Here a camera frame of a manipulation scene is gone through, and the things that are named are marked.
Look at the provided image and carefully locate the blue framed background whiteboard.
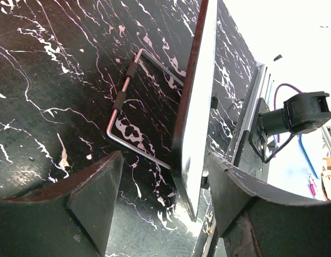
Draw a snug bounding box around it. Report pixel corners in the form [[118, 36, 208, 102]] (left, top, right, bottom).
[[299, 132, 323, 179]]

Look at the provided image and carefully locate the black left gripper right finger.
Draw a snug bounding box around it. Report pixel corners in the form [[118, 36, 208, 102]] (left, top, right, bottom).
[[207, 153, 331, 256]]

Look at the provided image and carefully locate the small white whiteboard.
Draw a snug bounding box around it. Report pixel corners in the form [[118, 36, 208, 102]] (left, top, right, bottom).
[[106, 0, 219, 223]]

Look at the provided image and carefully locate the pink capped background marker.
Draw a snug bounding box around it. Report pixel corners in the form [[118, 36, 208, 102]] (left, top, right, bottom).
[[309, 177, 317, 196]]

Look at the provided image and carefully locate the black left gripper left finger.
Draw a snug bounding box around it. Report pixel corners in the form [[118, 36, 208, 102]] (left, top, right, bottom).
[[0, 151, 124, 256]]

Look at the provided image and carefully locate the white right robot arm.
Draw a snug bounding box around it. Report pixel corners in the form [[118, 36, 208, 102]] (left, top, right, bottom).
[[249, 91, 331, 163]]

